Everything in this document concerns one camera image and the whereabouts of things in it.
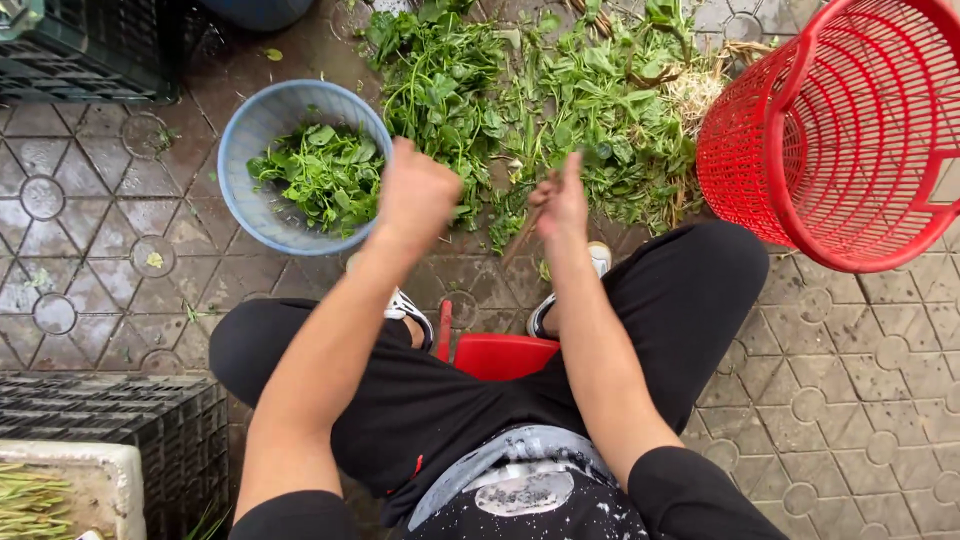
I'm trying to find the person's left hand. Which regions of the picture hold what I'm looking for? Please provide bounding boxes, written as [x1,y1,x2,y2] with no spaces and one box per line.
[374,136,464,243]

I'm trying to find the person's right hand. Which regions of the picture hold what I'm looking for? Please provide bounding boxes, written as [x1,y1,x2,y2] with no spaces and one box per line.
[528,151,591,243]

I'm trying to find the brown vegetable stem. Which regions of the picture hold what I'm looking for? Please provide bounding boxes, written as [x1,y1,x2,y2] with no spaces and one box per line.
[500,168,565,270]

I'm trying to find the heap of leafy greens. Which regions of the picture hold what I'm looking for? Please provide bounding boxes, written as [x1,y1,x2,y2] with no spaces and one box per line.
[352,0,774,252]

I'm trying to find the picked green leaves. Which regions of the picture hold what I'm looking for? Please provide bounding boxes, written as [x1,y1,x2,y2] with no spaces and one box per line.
[246,120,385,240]

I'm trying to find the blue plastic basin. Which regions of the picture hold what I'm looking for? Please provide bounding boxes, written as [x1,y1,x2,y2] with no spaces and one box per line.
[216,79,394,258]

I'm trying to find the person's right shoe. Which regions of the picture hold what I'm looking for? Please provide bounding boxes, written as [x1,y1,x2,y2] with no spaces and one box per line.
[526,241,613,340]

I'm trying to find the person's shoe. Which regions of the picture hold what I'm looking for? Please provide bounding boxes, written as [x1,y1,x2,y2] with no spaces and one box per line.
[526,241,613,340]
[345,253,435,352]

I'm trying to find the person's left shoe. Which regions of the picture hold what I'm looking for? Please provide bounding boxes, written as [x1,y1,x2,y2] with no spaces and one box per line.
[345,253,435,352]

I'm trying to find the red plastic stool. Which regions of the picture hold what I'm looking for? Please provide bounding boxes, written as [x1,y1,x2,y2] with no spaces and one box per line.
[436,299,562,382]

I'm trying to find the dark blue container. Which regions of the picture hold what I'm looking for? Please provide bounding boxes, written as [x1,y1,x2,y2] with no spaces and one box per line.
[196,0,316,33]

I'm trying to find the person's black trousers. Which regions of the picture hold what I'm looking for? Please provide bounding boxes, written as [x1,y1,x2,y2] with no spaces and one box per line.
[208,220,771,529]

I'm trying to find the red plastic mesh basket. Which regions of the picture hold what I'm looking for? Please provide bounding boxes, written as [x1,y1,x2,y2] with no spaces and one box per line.
[695,0,960,274]

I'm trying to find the person's black printed shirt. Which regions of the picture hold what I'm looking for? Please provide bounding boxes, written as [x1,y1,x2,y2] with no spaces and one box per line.
[228,424,790,540]

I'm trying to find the black plastic crate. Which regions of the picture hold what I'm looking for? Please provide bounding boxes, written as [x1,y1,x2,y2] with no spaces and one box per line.
[0,371,231,540]
[0,0,207,105]

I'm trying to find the white foam box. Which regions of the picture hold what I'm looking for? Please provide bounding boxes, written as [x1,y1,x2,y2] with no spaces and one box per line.
[0,438,148,540]

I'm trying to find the bundle of green stems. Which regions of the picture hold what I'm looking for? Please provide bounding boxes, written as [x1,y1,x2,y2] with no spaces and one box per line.
[0,462,76,540]

